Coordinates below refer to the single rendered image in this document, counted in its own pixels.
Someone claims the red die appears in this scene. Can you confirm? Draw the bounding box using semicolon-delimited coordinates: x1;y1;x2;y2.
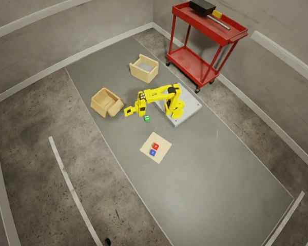
152;143;159;151

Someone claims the blue die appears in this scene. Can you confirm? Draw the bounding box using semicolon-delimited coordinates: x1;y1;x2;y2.
150;150;156;157

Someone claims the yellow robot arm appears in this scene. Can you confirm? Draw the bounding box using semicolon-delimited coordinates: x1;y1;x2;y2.
137;84;184;119

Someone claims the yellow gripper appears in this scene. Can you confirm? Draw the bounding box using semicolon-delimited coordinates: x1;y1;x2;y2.
124;102;145;117

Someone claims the beige flat mat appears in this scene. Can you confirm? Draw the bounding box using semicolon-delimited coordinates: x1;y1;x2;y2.
140;132;171;164

